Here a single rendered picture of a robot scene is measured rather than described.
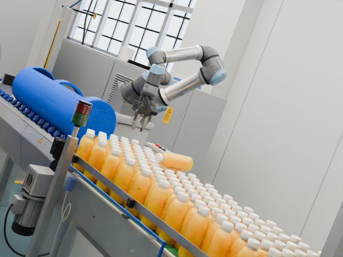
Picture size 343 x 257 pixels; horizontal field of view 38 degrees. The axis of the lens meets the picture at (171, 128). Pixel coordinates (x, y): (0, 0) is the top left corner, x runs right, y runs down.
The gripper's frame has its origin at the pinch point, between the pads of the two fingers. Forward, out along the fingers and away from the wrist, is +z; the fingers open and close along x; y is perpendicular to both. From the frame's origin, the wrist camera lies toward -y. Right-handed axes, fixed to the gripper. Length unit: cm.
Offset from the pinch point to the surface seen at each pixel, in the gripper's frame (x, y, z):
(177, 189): 29, -74, 6
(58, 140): 39.2, 5.5, 16.5
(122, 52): -122, 228, -34
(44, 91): 29, 59, 3
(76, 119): 54, -28, -3
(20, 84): 29, 93, 7
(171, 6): -222, 311, -110
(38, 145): 29, 44, 31
